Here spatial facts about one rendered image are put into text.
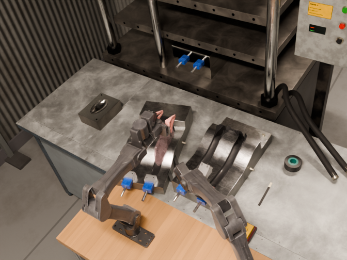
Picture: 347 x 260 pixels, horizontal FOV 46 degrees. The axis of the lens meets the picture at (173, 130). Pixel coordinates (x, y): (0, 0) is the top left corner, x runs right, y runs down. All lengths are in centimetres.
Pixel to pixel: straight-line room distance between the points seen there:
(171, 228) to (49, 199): 151
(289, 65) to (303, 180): 87
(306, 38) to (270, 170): 66
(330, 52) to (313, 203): 73
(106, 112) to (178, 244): 89
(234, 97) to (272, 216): 81
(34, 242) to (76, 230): 109
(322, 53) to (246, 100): 50
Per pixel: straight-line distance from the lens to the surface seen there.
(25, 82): 348
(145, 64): 270
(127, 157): 155
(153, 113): 159
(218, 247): 179
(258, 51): 228
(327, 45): 210
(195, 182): 150
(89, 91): 260
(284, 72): 254
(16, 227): 315
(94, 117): 230
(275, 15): 197
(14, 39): 333
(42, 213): 313
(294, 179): 198
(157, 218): 188
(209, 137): 197
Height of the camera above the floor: 239
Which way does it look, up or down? 46 degrees down
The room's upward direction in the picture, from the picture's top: 11 degrees counter-clockwise
